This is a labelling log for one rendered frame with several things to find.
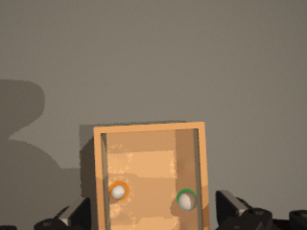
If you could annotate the large white ball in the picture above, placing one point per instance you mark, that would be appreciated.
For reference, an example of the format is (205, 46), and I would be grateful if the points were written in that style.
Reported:
(187, 201)

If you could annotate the covered wooden puzzle box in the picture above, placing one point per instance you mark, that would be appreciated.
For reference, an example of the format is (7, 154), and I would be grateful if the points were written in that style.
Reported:
(150, 166)

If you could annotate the small white ball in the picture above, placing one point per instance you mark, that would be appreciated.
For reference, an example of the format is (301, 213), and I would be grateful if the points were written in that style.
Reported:
(118, 191)

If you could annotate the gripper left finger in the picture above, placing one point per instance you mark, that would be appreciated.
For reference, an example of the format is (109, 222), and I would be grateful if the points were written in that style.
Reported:
(76, 217)

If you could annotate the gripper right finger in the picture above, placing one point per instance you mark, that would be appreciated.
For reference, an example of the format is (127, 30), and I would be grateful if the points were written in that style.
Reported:
(236, 214)

